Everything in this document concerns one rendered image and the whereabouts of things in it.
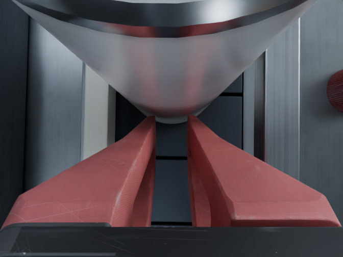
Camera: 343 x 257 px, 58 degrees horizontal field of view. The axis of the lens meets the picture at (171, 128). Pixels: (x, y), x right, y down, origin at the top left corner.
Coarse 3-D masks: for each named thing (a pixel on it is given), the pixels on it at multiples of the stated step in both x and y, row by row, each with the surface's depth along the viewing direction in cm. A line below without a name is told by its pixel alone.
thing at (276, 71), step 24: (288, 48) 10; (264, 72) 10; (288, 72) 10; (264, 96) 10; (288, 96) 10; (264, 120) 10; (288, 120) 10; (264, 144) 10; (288, 144) 10; (288, 168) 10
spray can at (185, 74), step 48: (48, 0) 2; (96, 0) 2; (144, 0) 2; (192, 0) 2; (240, 0) 2; (288, 0) 2; (96, 48) 3; (144, 48) 3; (192, 48) 3; (240, 48) 4; (144, 96) 7; (192, 96) 7
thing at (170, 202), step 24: (120, 96) 18; (240, 96) 18; (120, 120) 18; (216, 120) 18; (240, 120) 18; (168, 144) 18; (240, 144) 18; (168, 168) 18; (168, 192) 18; (168, 216) 18
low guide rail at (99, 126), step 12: (96, 84) 15; (108, 84) 15; (96, 96) 15; (108, 96) 15; (84, 108) 15; (96, 108) 15; (108, 108) 15; (84, 120) 15; (96, 120) 15; (108, 120) 15; (84, 132) 15; (96, 132) 15; (108, 132) 15; (84, 144) 15; (96, 144) 15; (108, 144) 15; (84, 156) 15
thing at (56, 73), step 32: (320, 0) 24; (32, 32) 24; (320, 32) 24; (32, 64) 24; (64, 64) 24; (320, 64) 23; (32, 96) 23; (64, 96) 23; (320, 96) 23; (32, 128) 23; (64, 128) 23; (320, 128) 23; (32, 160) 23; (64, 160) 23; (320, 160) 23; (320, 192) 23
